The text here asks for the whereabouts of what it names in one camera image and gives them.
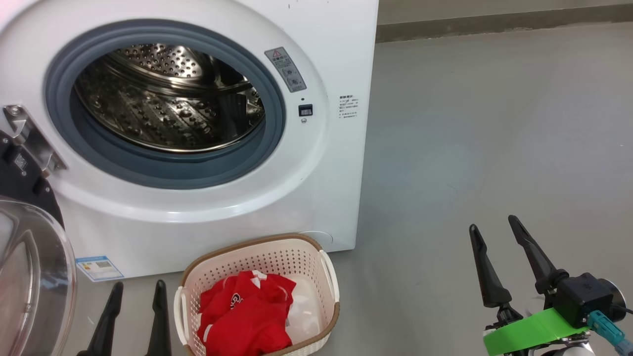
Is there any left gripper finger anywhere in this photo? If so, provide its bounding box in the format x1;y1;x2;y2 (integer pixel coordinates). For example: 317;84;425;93
145;280;173;356
76;282;124;356

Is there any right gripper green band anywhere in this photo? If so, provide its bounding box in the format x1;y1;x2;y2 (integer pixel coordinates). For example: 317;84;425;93
469;215;594;356

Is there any round glass washing machine door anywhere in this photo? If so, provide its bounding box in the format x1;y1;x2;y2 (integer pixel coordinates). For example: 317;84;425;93
0;130;78;356

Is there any red shirt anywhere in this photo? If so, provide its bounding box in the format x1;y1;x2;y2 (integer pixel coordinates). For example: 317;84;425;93
198;270;297;356

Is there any cream perforated laundry basket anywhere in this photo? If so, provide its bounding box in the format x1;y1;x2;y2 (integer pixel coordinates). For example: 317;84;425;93
173;233;341;356

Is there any white front-load washing machine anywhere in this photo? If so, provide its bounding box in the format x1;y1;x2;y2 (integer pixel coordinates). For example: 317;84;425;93
0;0;379;282

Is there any blue energy label sticker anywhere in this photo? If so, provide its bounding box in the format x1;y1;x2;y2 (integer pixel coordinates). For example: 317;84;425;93
76;256;124;282

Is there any teal connector cable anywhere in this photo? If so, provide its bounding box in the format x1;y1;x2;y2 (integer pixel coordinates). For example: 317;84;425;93
587;311;633;356

